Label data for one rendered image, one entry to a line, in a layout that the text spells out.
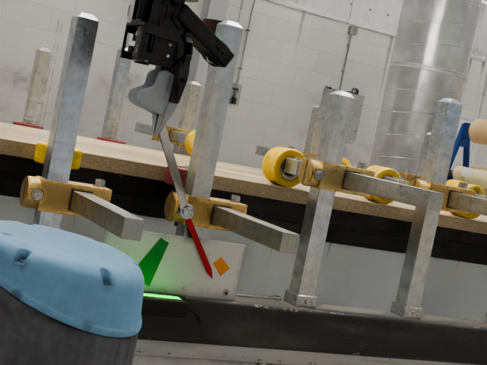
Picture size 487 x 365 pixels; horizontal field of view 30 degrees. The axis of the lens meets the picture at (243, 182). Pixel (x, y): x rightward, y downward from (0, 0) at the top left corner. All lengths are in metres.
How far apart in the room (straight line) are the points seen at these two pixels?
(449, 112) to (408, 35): 3.91
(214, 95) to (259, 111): 8.12
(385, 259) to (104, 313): 1.37
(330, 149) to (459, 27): 4.08
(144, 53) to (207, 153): 0.31
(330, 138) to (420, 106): 3.96
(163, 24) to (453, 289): 1.12
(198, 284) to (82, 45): 0.45
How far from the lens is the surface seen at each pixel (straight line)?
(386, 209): 2.00
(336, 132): 1.67
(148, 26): 1.29
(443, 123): 1.81
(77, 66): 1.46
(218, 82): 1.54
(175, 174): 1.48
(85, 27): 1.46
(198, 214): 1.55
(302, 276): 1.68
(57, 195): 1.46
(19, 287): 0.72
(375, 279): 2.04
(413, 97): 5.61
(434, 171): 1.81
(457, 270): 2.18
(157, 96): 1.32
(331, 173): 1.66
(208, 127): 1.54
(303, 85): 9.90
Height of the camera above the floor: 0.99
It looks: 3 degrees down
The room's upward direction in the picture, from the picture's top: 11 degrees clockwise
